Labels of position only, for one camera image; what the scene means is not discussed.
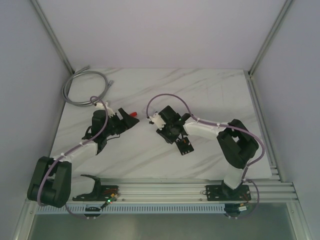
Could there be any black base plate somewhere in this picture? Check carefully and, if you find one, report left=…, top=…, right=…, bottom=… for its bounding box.
left=204, top=184, right=252, bottom=202
left=72, top=185, right=119, bottom=202

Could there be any grey slotted cable duct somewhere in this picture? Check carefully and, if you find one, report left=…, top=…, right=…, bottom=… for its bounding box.
left=34, top=202, right=227, bottom=215

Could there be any right aluminium frame post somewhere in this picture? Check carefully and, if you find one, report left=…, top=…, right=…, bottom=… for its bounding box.
left=248, top=0, right=295, bottom=77

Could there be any clear plastic fuse box cover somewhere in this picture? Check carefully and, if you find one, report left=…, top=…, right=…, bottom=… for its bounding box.
left=143, top=106, right=149, bottom=119

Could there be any aluminium frame post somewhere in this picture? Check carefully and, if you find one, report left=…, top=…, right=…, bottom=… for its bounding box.
left=248, top=0, right=295, bottom=77
left=30, top=0, right=74, bottom=75

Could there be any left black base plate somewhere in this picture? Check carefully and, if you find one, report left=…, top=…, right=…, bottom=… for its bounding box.
left=72, top=185, right=119, bottom=202

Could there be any black fuse box base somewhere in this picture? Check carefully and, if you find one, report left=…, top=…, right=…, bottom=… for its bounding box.
left=175, top=137, right=194, bottom=156

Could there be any aluminium front rail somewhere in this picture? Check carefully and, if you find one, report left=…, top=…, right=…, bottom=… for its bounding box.
left=80, top=178, right=298, bottom=204

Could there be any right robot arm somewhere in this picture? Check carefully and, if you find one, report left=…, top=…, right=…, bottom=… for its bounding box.
left=149, top=105, right=259, bottom=201

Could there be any left aluminium frame post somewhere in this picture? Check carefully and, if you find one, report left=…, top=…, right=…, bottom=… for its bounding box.
left=30, top=0, right=74, bottom=75

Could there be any red handled screwdriver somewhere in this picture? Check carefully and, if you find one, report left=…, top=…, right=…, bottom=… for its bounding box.
left=130, top=112, right=138, bottom=117

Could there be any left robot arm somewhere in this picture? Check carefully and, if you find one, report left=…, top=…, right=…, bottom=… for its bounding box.
left=27, top=108, right=139, bottom=208

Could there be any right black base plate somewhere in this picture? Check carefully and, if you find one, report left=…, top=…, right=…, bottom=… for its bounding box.
left=204, top=184, right=252, bottom=202

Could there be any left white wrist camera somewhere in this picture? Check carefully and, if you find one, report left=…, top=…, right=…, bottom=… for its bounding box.
left=95, top=101, right=116, bottom=117

